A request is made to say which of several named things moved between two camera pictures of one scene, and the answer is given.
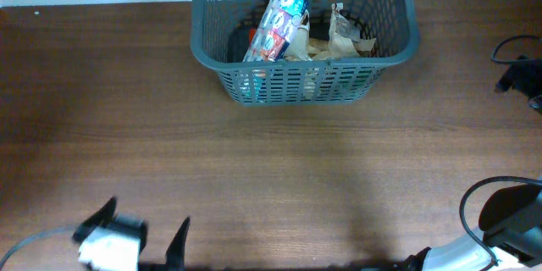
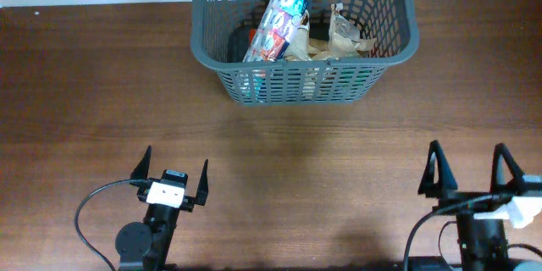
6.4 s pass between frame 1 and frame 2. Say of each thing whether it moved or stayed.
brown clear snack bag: stayed
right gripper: moved
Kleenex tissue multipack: stayed
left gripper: moved
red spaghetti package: moved
